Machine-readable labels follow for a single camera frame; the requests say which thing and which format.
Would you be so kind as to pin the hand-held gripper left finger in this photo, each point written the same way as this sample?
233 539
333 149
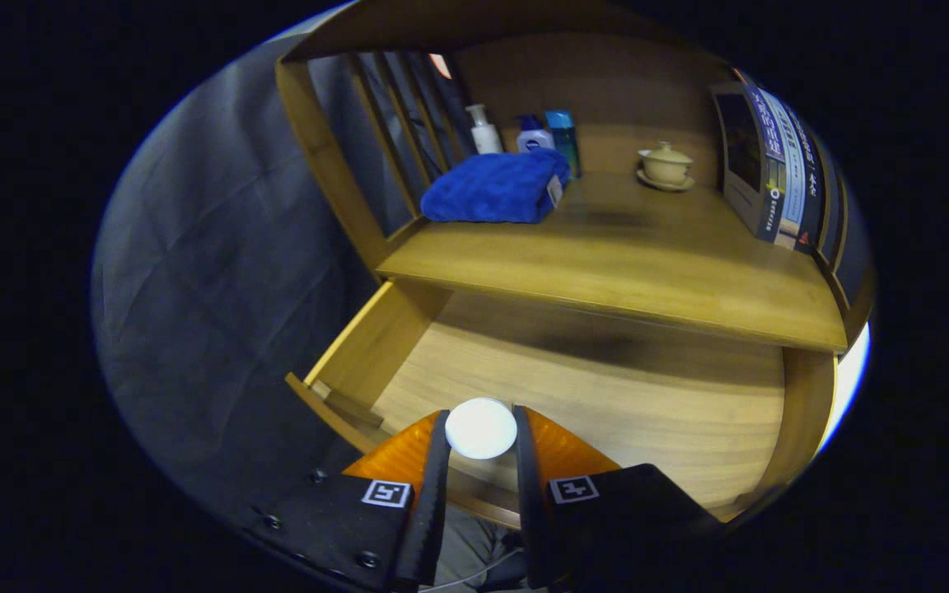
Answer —
432 527

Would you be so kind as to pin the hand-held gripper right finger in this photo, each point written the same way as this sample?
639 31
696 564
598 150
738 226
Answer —
530 535

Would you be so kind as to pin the white cylindrical jar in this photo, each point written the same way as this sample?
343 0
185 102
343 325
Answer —
481 428

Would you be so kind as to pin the wooden drawer with black knob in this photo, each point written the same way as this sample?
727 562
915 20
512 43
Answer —
606 395

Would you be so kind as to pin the wooden countertop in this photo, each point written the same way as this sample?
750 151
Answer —
606 255

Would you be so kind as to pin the wooden cabinet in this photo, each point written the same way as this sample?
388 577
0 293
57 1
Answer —
606 82

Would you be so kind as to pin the blue folded towel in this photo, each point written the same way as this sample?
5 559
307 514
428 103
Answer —
491 189

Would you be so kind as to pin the black backdrop cloth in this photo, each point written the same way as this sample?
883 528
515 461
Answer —
194 247

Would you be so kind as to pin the beige lidded teacup with saucer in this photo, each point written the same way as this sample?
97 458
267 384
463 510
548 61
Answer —
666 169

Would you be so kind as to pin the white pump bottle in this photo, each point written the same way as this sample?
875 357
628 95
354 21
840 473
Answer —
487 138

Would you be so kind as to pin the white bottle with blue cap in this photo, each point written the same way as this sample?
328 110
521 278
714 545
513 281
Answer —
534 140

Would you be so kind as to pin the teal bottle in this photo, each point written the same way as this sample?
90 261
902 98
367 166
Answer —
563 136

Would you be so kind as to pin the pale spine book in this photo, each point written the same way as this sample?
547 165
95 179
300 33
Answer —
792 181

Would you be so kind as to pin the blue spine book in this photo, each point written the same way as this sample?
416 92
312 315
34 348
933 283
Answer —
742 148

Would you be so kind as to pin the black spine book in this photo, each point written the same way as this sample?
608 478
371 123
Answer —
812 189

